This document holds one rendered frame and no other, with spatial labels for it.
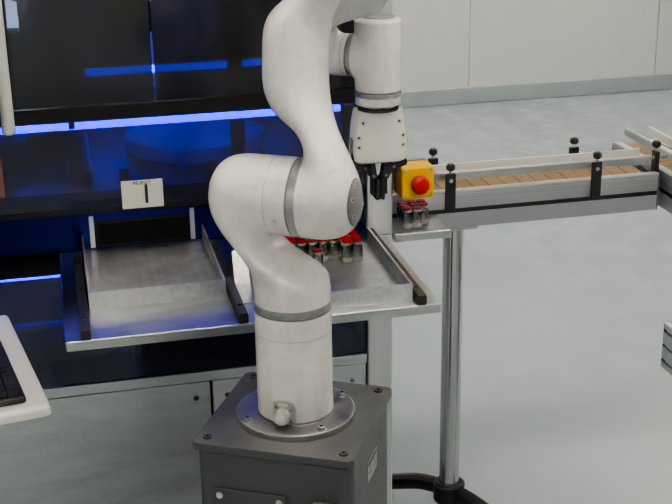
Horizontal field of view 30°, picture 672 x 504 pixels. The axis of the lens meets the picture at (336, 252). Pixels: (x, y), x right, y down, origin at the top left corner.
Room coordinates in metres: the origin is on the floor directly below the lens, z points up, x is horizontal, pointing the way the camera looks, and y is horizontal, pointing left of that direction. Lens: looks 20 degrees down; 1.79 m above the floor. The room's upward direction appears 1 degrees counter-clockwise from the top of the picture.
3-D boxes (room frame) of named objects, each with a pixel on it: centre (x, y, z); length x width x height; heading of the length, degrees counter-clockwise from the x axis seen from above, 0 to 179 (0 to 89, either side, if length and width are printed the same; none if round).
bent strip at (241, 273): (2.27, 0.18, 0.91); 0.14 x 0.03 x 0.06; 12
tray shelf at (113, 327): (2.35, 0.20, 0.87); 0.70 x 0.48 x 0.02; 103
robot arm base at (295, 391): (1.79, 0.07, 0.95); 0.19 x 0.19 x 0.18
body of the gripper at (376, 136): (2.22, -0.08, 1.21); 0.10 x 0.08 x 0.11; 103
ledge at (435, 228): (2.67, -0.18, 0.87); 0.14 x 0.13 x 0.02; 13
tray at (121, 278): (2.38, 0.38, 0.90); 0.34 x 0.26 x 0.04; 13
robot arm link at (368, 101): (2.22, -0.08, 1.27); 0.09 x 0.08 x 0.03; 103
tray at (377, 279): (2.34, 0.02, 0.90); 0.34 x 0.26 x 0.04; 12
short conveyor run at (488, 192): (2.83, -0.42, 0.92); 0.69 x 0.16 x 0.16; 103
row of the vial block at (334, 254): (2.43, 0.04, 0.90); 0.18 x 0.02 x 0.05; 102
